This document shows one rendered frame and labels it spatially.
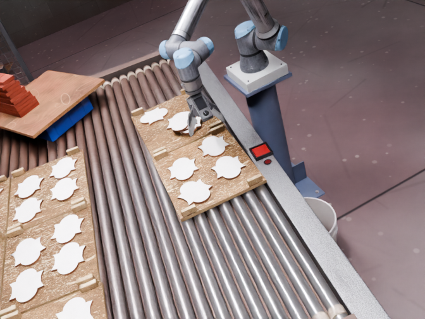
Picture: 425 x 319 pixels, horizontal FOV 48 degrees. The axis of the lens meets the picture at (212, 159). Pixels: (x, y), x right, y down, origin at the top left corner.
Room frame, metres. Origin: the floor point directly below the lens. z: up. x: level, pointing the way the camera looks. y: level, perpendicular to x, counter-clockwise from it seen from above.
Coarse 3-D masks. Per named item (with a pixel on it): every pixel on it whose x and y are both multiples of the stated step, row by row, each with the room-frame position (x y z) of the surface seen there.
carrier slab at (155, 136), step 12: (180, 96) 2.10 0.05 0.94; (168, 108) 2.02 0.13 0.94; (180, 108) 1.99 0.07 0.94; (132, 120) 2.03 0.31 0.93; (216, 120) 1.79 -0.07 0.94; (144, 132) 1.88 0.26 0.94; (156, 132) 1.85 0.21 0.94; (168, 132) 1.82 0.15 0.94; (204, 132) 1.73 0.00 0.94; (156, 144) 1.76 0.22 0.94; (168, 144) 1.73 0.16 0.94; (180, 144) 1.70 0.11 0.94
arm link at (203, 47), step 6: (186, 42) 1.73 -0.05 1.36; (192, 42) 1.71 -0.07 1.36; (198, 42) 1.70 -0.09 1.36; (204, 42) 1.69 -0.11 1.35; (210, 42) 1.70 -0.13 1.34; (180, 48) 1.72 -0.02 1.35; (192, 48) 1.66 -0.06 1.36; (198, 48) 1.66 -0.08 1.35; (204, 48) 1.67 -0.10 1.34; (210, 48) 1.69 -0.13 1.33; (204, 54) 1.65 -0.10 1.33; (210, 54) 1.69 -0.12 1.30; (204, 60) 1.66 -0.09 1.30
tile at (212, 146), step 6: (210, 138) 1.66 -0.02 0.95; (216, 138) 1.64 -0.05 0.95; (222, 138) 1.63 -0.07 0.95; (204, 144) 1.63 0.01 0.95; (210, 144) 1.62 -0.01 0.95; (216, 144) 1.60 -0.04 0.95; (222, 144) 1.59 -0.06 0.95; (228, 144) 1.58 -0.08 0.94; (204, 150) 1.59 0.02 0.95; (210, 150) 1.58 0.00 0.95; (216, 150) 1.56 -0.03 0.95; (222, 150) 1.55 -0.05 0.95; (204, 156) 1.56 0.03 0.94; (216, 156) 1.53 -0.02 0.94
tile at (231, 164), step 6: (228, 156) 1.50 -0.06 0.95; (216, 162) 1.49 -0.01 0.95; (222, 162) 1.48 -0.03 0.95; (228, 162) 1.46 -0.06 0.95; (234, 162) 1.45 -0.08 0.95; (216, 168) 1.45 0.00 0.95; (222, 168) 1.44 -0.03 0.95; (228, 168) 1.43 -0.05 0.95; (234, 168) 1.42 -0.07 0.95; (240, 168) 1.41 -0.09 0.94; (222, 174) 1.41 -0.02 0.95; (228, 174) 1.39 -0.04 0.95; (234, 174) 1.38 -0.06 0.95
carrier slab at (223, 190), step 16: (192, 144) 1.67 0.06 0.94; (160, 160) 1.64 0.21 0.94; (208, 160) 1.53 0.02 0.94; (240, 160) 1.46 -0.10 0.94; (160, 176) 1.53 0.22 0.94; (192, 176) 1.46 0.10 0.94; (208, 176) 1.43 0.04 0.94; (240, 176) 1.37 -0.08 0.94; (176, 192) 1.40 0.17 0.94; (224, 192) 1.31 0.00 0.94; (240, 192) 1.29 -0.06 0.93; (176, 208) 1.31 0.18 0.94; (208, 208) 1.27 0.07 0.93
